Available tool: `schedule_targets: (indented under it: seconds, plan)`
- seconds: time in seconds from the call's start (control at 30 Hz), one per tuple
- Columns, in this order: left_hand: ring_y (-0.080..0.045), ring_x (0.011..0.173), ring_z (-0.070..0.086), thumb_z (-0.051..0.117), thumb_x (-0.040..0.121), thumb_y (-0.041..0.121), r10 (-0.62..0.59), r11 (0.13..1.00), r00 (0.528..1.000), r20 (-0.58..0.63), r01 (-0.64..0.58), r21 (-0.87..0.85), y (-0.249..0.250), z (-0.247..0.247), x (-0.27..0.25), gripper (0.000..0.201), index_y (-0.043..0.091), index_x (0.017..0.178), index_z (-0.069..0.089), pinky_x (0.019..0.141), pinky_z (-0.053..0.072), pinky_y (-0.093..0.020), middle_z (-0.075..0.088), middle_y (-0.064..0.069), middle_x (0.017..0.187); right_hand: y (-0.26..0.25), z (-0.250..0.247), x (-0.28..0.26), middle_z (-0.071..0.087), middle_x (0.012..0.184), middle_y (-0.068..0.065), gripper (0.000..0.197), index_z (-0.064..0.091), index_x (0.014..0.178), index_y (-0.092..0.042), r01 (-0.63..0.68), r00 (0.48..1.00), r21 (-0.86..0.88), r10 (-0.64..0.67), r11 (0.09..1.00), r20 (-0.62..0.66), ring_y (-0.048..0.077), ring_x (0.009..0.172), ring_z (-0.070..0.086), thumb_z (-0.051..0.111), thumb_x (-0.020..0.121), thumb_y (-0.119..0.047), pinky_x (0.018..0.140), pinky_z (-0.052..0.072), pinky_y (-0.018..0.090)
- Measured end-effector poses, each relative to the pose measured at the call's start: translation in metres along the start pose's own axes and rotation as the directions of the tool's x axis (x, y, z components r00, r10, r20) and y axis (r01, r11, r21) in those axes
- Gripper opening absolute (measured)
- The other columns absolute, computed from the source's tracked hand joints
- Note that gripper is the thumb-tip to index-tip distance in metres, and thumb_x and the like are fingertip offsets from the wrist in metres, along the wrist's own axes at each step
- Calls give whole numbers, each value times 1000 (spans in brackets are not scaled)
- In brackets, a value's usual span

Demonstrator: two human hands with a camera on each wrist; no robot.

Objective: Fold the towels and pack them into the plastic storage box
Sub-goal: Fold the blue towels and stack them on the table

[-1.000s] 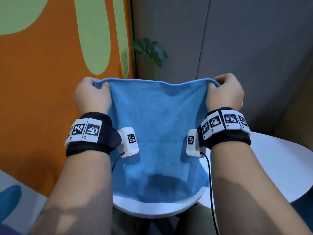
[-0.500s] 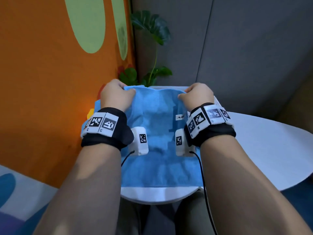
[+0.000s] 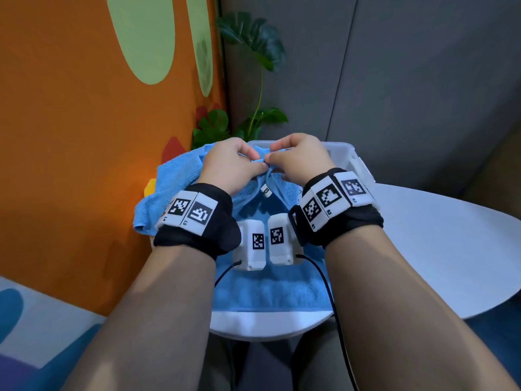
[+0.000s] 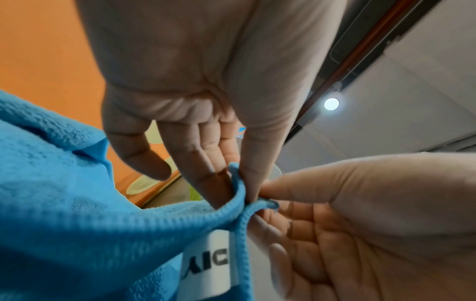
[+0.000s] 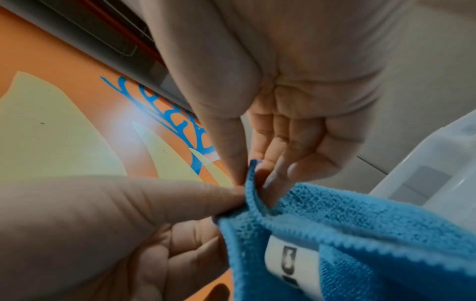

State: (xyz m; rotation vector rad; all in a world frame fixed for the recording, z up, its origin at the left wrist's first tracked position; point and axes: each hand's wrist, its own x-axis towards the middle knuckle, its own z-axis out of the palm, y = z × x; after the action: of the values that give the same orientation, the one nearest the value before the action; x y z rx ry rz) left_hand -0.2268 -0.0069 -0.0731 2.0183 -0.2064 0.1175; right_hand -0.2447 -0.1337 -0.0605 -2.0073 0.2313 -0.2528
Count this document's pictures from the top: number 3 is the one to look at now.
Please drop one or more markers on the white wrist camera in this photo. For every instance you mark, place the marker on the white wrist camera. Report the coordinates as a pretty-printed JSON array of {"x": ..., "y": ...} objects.
[
  {"x": 281, "y": 253},
  {"x": 252, "y": 258}
]

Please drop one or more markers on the person's right forearm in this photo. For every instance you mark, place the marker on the person's right forearm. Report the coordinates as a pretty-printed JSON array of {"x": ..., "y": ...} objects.
[{"x": 407, "y": 321}]

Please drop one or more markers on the person's left forearm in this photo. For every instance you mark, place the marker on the person's left forearm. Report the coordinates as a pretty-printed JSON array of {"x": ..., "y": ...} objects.
[{"x": 142, "y": 321}]

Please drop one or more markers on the black right wristband with markers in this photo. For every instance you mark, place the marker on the black right wristband with markers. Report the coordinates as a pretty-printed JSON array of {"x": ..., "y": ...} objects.
[{"x": 350, "y": 223}]

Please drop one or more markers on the yellow towel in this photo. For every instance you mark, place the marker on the yellow towel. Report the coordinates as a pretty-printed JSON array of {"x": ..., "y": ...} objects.
[{"x": 150, "y": 188}]

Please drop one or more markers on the person's right hand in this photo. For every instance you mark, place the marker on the person's right hand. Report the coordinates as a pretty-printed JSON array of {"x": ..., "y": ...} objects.
[{"x": 303, "y": 158}]

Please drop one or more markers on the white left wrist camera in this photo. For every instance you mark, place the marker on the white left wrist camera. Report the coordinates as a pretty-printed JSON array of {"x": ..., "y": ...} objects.
[{"x": 252, "y": 258}]

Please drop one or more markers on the black wristband with markers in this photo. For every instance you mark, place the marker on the black wristband with markers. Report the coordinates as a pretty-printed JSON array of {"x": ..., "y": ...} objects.
[
  {"x": 195, "y": 240},
  {"x": 350, "y": 223}
]

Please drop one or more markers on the clear plastic storage box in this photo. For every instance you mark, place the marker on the clear plastic storage box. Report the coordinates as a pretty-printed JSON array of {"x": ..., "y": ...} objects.
[{"x": 340, "y": 148}]

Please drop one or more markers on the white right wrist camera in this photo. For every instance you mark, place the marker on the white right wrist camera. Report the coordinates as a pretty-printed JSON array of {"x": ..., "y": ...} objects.
[{"x": 281, "y": 253}]

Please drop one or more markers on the person's leg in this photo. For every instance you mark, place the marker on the person's leg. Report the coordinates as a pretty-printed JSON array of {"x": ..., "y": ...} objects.
[
  {"x": 321, "y": 362},
  {"x": 220, "y": 370}
]

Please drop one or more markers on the person's left leg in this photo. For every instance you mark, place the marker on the person's left leg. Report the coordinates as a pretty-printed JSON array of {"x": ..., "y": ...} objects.
[{"x": 220, "y": 370}]

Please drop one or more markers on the person's right leg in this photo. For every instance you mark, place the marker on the person's right leg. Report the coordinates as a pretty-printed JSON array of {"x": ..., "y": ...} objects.
[{"x": 321, "y": 362}]

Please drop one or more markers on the black left wristband with markers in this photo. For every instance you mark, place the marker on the black left wristband with markers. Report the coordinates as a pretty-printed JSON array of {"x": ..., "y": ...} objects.
[{"x": 195, "y": 240}]

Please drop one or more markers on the person's left hand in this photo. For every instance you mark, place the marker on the person's left hand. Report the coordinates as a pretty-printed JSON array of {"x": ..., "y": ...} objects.
[{"x": 228, "y": 166}]

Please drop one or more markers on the green leafy plant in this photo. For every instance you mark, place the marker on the green leafy plant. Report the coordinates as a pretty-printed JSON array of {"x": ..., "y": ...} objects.
[{"x": 256, "y": 36}]

